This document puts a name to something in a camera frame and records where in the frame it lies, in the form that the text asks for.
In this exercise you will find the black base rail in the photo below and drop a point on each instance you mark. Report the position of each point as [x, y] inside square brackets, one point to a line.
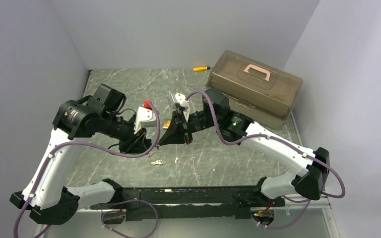
[239, 202]

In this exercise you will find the silver key bunch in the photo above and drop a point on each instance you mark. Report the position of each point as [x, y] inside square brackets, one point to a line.
[157, 162]

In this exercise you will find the translucent brown toolbox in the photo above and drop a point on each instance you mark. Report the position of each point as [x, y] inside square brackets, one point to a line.
[262, 92]

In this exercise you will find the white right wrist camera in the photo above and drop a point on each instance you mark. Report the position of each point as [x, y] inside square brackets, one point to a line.
[179, 103]

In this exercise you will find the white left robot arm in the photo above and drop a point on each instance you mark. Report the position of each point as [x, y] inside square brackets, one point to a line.
[47, 198]

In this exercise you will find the brass padlock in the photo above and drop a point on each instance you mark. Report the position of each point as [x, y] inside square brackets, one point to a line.
[166, 123]

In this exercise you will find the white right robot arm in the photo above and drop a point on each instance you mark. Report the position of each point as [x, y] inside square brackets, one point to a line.
[309, 167]

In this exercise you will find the yellow screwdriver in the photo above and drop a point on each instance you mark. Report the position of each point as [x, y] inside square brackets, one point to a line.
[198, 69]

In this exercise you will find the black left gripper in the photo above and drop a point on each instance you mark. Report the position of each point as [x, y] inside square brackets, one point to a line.
[137, 143]

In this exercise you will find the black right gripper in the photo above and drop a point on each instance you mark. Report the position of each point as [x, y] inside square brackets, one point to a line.
[175, 133]

